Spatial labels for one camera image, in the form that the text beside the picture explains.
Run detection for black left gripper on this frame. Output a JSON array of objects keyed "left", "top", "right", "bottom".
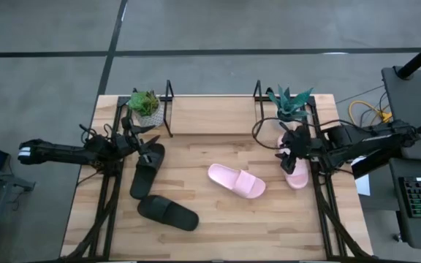
[{"left": 114, "top": 116, "right": 161, "bottom": 165}]

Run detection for black slide sandal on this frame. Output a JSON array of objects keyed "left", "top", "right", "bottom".
[
  {"left": 129, "top": 142, "right": 166, "bottom": 200},
  {"left": 137, "top": 194, "right": 200, "bottom": 232}
]

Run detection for black pole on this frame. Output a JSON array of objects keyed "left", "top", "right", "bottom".
[{"left": 395, "top": 32, "right": 421, "bottom": 80}]

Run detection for green succulent in patterned pot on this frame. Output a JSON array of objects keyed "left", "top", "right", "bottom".
[{"left": 127, "top": 89, "right": 165, "bottom": 128}]

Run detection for yellow cable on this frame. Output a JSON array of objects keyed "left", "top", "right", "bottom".
[{"left": 348, "top": 99, "right": 393, "bottom": 127}]

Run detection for grey equipment cart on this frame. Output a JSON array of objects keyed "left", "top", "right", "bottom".
[{"left": 381, "top": 65, "right": 421, "bottom": 252}]

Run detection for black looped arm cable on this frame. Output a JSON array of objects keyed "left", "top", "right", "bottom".
[{"left": 251, "top": 116, "right": 330, "bottom": 150}]

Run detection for pink slide sandal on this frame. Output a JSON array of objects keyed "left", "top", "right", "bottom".
[
  {"left": 276, "top": 133, "right": 310, "bottom": 190},
  {"left": 207, "top": 163, "right": 267, "bottom": 199}
]

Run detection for grey metal stand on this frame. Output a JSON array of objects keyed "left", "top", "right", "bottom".
[{"left": 0, "top": 164, "right": 36, "bottom": 193}]

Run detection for black table frame rails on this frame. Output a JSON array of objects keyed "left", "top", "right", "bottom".
[
  {"left": 305, "top": 96, "right": 372, "bottom": 261},
  {"left": 62, "top": 95, "right": 131, "bottom": 261}
]

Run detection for black metal wood shelf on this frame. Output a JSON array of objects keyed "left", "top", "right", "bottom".
[{"left": 162, "top": 79, "right": 265, "bottom": 139}]

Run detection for white paper sheet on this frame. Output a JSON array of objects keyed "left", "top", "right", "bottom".
[{"left": 351, "top": 156, "right": 371, "bottom": 197}]

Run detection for teal aloe in white pot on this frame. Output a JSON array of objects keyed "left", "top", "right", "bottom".
[{"left": 267, "top": 84, "right": 314, "bottom": 123}]

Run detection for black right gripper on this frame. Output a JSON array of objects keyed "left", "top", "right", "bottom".
[{"left": 274, "top": 126, "right": 312, "bottom": 175}]

